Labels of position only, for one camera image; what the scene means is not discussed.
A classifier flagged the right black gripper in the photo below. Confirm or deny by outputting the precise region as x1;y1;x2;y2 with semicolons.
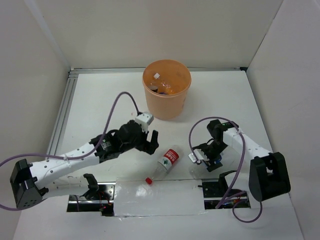
198;140;229;172

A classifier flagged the black label bottle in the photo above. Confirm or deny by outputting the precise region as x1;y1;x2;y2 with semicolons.
148;85;159;93

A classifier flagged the orange juice bottle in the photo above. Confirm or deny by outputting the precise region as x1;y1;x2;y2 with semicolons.
158;80;184;95

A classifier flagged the blue label water bottle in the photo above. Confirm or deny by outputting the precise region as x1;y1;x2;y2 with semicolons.
189;162;212;179

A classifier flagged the clear bottle white cap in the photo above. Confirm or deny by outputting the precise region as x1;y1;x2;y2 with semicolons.
153;73;173;91

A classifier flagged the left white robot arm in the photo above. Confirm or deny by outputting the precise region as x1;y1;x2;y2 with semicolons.
9;120;159;210

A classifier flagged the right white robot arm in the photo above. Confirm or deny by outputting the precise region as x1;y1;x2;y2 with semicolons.
193;119;291;202

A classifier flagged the orange plastic bin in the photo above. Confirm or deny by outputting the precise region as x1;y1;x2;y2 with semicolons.
142;59;192;120

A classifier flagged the red label bottle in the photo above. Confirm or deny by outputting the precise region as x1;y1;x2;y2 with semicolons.
145;145;183;186

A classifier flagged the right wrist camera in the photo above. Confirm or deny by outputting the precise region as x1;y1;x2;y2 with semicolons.
188;149;209;165

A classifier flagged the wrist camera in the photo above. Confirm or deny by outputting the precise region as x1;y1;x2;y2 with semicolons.
134;112;154;133
188;149;209;165

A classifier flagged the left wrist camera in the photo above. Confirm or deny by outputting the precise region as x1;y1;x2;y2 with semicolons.
134;112;154;133

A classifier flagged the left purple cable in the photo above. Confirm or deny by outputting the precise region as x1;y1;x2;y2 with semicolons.
0;92;143;212

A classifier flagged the aluminium frame rail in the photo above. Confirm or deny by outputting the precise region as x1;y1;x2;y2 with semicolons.
46;69;79;155

